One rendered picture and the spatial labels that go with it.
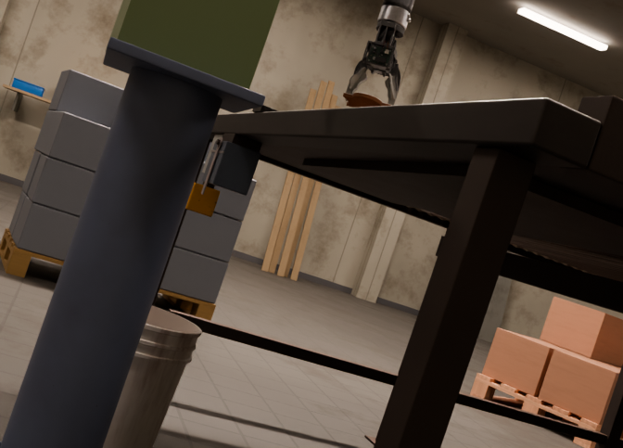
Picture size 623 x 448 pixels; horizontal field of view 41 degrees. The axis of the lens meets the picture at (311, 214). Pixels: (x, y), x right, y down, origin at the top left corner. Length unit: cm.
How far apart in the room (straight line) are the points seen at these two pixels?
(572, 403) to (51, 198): 319
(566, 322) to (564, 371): 78
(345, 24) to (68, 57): 367
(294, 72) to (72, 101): 706
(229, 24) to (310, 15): 1013
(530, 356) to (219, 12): 427
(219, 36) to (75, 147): 286
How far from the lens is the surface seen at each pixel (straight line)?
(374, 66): 213
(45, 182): 432
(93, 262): 148
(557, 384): 540
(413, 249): 1207
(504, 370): 559
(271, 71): 1142
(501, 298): 1214
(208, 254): 453
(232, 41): 152
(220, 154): 227
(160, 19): 149
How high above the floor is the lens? 68
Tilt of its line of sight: 1 degrees up
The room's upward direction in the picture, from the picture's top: 19 degrees clockwise
